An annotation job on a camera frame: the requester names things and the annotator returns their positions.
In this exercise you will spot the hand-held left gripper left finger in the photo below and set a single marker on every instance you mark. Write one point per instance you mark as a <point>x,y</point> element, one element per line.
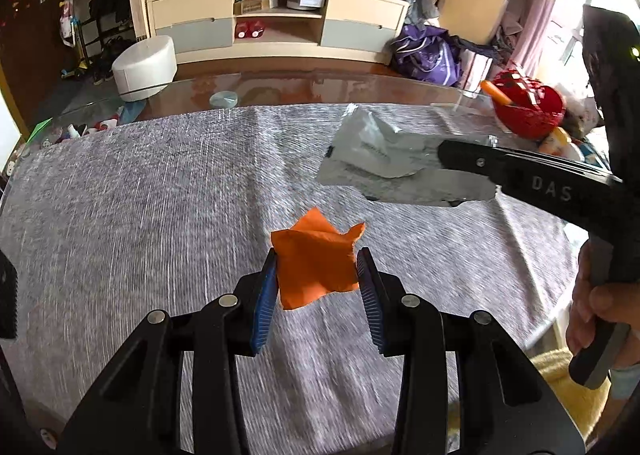
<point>265,297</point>

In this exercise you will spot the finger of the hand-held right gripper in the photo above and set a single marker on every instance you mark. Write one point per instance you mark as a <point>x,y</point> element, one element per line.
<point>470,157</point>

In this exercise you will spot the grey table cloth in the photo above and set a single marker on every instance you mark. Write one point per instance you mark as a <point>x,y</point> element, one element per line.
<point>175,195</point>

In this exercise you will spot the orange stick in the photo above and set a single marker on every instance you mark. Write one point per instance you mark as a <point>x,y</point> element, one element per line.
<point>496,92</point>

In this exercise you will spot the red plastic basket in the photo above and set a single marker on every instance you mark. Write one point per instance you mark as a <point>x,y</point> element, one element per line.
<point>530,107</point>

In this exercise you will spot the light blue round lid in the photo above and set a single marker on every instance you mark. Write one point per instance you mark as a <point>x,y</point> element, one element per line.
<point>224,99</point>

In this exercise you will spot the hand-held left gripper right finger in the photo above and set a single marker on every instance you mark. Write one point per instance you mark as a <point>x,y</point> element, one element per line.
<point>371,295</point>

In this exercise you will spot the dark wooden door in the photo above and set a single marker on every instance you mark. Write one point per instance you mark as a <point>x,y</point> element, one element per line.
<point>30,45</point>

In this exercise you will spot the orange cloth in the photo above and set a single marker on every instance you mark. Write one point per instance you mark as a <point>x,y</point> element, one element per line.
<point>315,265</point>

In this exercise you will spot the purple bag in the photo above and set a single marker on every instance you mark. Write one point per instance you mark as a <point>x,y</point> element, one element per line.
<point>425,55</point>

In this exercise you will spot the white cloth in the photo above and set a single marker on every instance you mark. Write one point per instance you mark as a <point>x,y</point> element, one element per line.
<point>380,155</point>

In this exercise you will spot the pink curtain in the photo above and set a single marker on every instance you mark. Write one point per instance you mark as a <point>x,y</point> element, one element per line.
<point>542,0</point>

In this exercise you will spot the white round stool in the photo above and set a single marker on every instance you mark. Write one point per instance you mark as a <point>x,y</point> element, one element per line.
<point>145,65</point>

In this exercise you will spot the beige media cabinet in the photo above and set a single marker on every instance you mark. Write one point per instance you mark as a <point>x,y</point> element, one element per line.
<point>200,10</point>

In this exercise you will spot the yellow blanket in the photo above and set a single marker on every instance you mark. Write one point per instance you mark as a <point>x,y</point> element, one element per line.
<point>570,395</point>

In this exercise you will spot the person's right hand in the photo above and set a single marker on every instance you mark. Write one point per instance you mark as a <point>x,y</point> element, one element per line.
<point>607,302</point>

